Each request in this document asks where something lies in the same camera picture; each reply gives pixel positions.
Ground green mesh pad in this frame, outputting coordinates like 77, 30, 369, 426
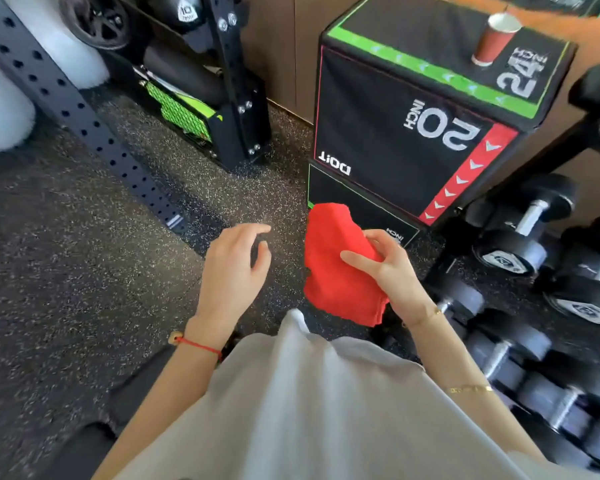
139, 79, 224, 144

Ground thin gold wrist bracelet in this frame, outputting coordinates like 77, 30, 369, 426
401, 307, 444, 329

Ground black bolted storage rack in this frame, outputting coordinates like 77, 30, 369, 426
114, 0, 274, 171

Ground black plyo box green edge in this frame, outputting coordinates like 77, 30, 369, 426
306, 162, 422, 248

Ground gold chain bracelet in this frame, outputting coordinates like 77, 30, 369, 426
445, 384, 495, 396

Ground black wheel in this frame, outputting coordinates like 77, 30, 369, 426
57, 0, 132, 51

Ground black perforated rack upright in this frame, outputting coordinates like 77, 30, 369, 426
0, 0, 189, 236

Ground person's left forearm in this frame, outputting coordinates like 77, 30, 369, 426
92, 319, 237, 480

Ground person's right forearm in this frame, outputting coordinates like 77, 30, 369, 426
403, 306, 548, 465

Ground black plyo box red trim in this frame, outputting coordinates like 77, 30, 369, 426
312, 0, 579, 227

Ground person's right hand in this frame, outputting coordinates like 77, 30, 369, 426
339, 228, 436, 326

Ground red string bracelet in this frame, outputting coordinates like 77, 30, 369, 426
168, 330, 224, 361

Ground white shirt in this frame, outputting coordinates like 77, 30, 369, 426
114, 308, 600, 480

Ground person's left hand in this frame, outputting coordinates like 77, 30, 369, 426
195, 223, 273, 333

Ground red-brown paper cup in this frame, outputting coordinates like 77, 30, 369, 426
470, 13, 524, 68

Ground rack of black dumbbells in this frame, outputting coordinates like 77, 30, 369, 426
375, 172, 600, 475

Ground black trousers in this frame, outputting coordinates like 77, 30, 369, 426
44, 344, 182, 480

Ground black medicine ball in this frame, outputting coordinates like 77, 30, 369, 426
149, 0, 204, 33

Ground red cloth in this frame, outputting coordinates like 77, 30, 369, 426
303, 202, 392, 328

